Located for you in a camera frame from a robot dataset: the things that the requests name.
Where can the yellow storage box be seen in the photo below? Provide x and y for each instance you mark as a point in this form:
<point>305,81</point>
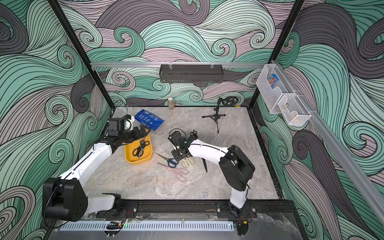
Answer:
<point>147,156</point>

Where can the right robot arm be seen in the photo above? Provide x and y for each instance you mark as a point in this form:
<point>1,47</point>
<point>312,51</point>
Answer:
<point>236,167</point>

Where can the small clear wall bin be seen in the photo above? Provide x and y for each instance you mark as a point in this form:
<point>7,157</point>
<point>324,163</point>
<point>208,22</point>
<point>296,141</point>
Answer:
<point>293,110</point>

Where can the aluminium wall rail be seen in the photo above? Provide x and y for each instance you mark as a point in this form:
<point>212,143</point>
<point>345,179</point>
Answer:
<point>362,182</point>
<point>136,64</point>

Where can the aluminium wall rail back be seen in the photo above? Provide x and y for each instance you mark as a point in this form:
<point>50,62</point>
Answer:
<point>136,64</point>

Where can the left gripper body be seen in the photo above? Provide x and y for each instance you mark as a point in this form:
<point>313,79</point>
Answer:
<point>131,136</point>

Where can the small beige bottle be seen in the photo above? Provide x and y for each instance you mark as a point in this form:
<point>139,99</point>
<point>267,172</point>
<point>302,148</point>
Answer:
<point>171,104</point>

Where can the large clear wall bin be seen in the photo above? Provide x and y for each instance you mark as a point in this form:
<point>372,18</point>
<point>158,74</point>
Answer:
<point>271,85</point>

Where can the large black scissors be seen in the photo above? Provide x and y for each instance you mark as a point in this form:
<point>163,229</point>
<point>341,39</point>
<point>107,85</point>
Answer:
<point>205,165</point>

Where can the black wall shelf basket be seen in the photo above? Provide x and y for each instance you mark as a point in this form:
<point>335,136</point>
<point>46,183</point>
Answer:
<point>191,74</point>

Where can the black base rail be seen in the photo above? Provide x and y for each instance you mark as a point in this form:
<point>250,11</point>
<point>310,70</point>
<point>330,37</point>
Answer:
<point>219,208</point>

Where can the white perforated cable duct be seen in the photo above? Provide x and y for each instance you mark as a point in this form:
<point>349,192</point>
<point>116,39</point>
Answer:
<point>156,226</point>

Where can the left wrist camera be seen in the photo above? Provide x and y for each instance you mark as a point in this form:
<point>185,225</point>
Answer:
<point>118,125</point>

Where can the blue handled scissors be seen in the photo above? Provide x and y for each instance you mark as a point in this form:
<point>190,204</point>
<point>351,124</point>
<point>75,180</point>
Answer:
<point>172,163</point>

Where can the black hair scissors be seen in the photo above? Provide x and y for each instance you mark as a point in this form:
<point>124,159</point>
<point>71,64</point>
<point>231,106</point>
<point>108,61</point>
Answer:
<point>194,134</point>

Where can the pink handled scissors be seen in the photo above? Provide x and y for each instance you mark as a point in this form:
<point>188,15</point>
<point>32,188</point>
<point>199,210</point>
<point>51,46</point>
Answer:
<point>179,173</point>

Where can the blue snack packet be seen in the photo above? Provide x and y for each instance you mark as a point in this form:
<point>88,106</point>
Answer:
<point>149,120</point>

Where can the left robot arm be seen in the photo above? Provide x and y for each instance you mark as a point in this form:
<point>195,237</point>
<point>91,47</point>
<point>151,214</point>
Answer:
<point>64,198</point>

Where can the cream kitchen shears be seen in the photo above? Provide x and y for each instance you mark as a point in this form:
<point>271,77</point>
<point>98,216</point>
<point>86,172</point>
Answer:
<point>187,162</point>

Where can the aluminium wall rail right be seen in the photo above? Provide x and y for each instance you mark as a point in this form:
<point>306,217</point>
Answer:
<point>362,182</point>

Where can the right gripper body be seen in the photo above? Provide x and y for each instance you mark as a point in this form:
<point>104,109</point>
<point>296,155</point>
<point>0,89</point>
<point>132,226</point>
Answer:
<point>180,151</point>

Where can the black mini tripod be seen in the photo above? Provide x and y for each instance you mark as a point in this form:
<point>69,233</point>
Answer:
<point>228,101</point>

